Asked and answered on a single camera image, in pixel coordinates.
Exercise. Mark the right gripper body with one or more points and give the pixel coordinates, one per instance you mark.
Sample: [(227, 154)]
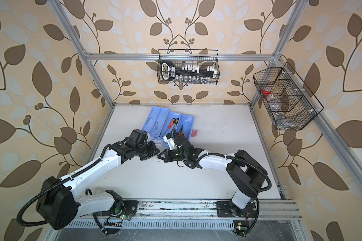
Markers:
[(175, 155)]

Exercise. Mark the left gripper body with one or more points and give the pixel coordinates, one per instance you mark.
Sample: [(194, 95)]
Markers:
[(146, 150)]

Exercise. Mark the orange handled pliers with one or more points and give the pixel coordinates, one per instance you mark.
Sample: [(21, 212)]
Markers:
[(181, 131)]

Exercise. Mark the red handled screwdriver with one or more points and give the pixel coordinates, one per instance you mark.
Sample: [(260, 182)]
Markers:
[(171, 124)]

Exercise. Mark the white and blue tool box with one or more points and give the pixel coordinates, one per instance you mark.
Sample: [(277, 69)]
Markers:
[(161, 121)]

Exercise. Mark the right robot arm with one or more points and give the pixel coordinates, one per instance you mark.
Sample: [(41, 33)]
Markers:
[(249, 176)]

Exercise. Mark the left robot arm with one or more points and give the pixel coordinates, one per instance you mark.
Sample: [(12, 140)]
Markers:
[(62, 200)]

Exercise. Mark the black socket set holder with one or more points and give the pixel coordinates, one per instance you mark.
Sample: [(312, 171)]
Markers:
[(169, 71)]

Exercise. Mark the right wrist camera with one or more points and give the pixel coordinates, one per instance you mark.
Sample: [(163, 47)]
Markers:
[(170, 141)]

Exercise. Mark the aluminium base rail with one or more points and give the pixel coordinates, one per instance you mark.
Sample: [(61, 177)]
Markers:
[(193, 209)]

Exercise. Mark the back wire basket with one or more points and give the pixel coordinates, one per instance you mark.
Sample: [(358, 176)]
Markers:
[(189, 55)]

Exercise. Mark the wire basket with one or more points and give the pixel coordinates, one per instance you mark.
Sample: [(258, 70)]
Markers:
[(292, 105), (189, 55)]

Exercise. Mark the right wire basket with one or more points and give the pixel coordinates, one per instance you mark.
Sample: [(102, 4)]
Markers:
[(292, 105)]

